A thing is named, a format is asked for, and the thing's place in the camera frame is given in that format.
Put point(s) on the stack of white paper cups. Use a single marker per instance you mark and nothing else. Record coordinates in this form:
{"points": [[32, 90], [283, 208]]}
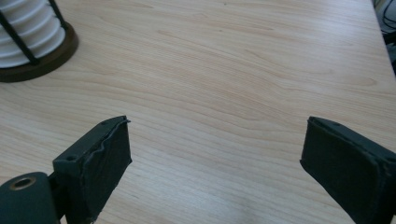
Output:
{"points": [[34, 28]]}

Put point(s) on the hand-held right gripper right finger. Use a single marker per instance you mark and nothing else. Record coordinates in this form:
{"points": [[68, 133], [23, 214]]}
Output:
{"points": [[348, 168]]}

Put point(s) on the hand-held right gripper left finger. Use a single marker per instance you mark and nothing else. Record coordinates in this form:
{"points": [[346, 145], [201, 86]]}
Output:
{"points": [[93, 168]]}

